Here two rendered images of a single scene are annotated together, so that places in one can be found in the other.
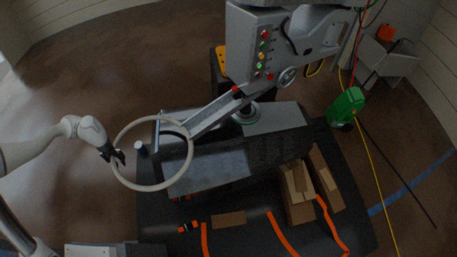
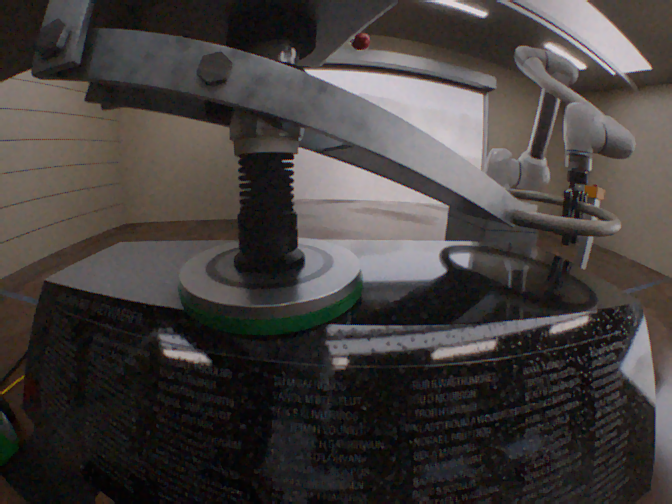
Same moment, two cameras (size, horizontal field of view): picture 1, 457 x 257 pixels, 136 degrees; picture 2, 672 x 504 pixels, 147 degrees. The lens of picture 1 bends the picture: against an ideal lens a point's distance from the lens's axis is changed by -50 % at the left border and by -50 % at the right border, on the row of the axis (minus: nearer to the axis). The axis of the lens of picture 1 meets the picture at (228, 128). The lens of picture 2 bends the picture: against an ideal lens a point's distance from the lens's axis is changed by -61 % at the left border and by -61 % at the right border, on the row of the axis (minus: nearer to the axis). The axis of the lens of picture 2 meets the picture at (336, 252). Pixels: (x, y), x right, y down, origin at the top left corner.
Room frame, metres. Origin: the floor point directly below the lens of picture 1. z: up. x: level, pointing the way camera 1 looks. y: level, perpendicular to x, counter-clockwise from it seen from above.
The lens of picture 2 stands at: (1.06, 0.02, 0.95)
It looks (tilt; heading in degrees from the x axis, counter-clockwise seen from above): 18 degrees down; 190
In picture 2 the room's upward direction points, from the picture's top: 1 degrees clockwise
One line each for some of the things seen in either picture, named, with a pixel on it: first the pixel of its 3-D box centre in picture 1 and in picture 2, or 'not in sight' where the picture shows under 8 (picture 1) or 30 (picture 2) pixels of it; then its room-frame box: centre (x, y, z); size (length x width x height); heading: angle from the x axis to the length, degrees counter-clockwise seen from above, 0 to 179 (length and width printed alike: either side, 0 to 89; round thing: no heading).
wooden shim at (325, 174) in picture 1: (327, 179); not in sight; (0.55, -1.04, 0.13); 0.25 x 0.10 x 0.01; 21
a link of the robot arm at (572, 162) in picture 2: (102, 143); (578, 162); (0.37, 0.64, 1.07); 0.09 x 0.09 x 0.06
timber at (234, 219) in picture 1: (228, 220); not in sight; (0.18, -0.04, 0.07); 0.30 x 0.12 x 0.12; 101
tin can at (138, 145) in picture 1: (140, 147); not in sight; (0.86, 0.97, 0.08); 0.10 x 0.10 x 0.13
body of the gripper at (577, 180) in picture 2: (108, 150); (577, 185); (0.37, 0.64, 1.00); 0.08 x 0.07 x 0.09; 109
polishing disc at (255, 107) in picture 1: (245, 110); (269, 265); (0.80, -0.11, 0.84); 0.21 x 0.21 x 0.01
